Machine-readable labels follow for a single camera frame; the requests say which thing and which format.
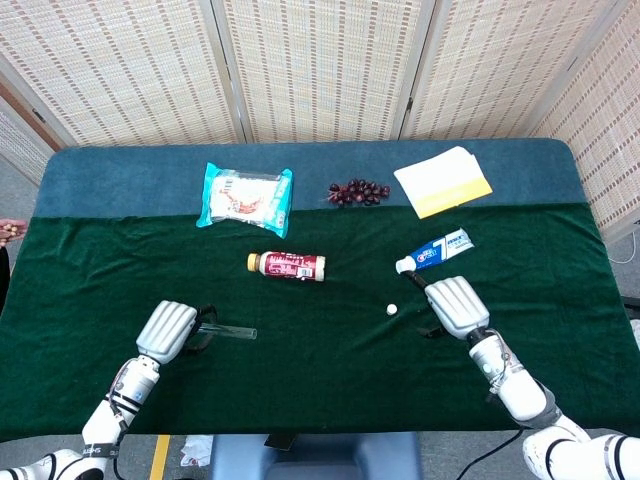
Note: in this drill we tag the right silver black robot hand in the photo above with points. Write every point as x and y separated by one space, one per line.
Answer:
457 305

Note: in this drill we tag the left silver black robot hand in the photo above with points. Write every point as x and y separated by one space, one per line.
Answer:
165 330

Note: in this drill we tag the small white cap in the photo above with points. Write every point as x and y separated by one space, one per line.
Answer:
392 309

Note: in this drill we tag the clear glass test tube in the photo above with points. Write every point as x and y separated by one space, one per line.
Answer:
235 332

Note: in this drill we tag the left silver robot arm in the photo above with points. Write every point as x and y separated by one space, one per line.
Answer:
130 390

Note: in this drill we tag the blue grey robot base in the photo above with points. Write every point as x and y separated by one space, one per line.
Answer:
320 460

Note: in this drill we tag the blue white toothpaste tube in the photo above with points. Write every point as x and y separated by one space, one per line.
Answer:
435 252

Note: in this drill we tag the crumpled white paper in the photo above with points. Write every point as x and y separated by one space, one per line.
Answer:
197 450

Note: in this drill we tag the white yellow folded cloth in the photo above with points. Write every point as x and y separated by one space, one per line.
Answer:
440 180

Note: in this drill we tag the red label drink bottle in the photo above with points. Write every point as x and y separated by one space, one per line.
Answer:
290 265

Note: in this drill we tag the dark red grape bunch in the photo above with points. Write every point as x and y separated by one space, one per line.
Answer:
360 192

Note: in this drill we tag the teal white snack bag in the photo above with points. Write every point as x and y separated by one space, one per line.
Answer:
240 197

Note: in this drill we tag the green velvet cloth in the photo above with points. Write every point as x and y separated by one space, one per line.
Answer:
320 375

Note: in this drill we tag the blue table cover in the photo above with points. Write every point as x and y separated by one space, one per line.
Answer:
125 180

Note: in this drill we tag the woven bamboo folding screen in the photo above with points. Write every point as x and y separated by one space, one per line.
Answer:
320 65

